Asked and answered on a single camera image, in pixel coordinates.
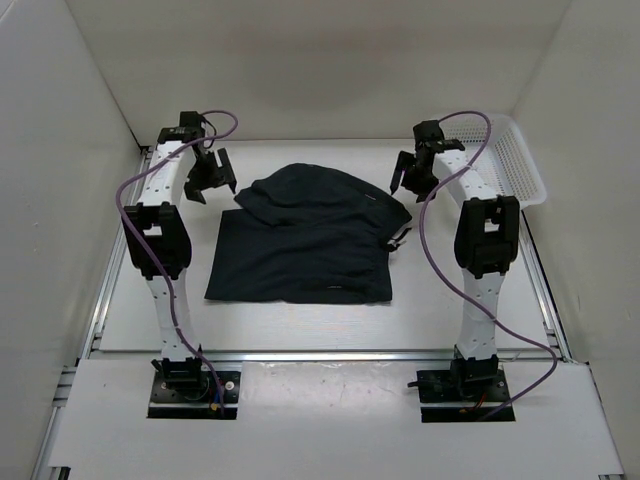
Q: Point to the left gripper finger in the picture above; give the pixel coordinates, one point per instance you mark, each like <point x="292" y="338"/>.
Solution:
<point x="193" y="194"/>
<point x="226" y="174"/>

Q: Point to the aluminium frame rail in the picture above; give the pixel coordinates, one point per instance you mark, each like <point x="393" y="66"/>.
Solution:
<point x="66" y="227"/>

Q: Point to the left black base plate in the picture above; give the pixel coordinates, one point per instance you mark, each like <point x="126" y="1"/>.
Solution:
<point x="171" y="400"/>

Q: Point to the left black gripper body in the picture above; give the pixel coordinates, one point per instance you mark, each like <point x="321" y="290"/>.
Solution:
<point x="205" y="173"/>

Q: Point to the dark navy shorts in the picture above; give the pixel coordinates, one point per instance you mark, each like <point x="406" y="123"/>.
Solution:
<point x="308" y="234"/>

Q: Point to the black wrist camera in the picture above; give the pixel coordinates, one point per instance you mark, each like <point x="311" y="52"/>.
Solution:
<point x="427" y="131"/>
<point x="192" y="121"/>

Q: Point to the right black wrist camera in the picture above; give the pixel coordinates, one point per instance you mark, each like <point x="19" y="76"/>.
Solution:
<point x="427" y="131"/>

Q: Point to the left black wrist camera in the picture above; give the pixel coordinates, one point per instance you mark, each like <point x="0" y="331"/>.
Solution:
<point x="192" y="121"/>

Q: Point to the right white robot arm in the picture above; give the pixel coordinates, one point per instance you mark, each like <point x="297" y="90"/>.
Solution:
<point x="485" y="246"/>

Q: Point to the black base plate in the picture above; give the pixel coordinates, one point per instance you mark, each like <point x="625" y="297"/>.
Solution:
<point x="442" y="400"/>
<point x="171" y="400"/>

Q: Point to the white plastic perforated basket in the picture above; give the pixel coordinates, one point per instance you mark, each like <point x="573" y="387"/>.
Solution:
<point x="505" y="163"/>

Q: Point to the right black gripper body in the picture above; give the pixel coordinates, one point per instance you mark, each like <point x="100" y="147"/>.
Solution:
<point x="418" y="180"/>

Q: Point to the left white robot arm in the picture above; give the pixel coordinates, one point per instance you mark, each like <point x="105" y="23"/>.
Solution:
<point x="183" y="166"/>

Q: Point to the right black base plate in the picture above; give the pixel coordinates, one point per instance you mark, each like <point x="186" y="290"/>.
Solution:
<point x="442" y="400"/>

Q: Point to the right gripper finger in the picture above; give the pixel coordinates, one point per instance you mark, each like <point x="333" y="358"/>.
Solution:
<point x="404" y="160"/>
<point x="422" y="192"/>

